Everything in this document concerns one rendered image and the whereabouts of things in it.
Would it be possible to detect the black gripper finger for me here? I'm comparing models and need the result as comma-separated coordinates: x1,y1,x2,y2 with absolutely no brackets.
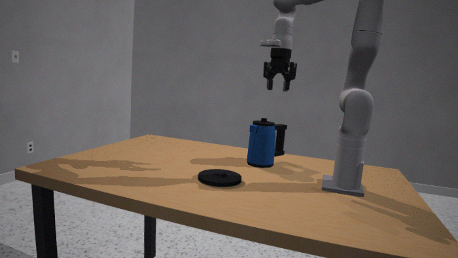
278,62,297,92
263,62,277,90

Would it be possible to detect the black round disk with center stud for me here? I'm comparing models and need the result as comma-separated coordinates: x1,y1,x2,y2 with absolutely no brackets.
198,169,241,187

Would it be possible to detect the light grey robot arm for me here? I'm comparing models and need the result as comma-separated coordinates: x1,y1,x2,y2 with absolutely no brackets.
260,0,384,190

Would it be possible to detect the blue kettle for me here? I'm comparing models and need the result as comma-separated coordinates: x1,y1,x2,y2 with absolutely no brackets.
247,118,287,168

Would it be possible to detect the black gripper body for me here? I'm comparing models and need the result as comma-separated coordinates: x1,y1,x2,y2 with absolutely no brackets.
270,48,292,73

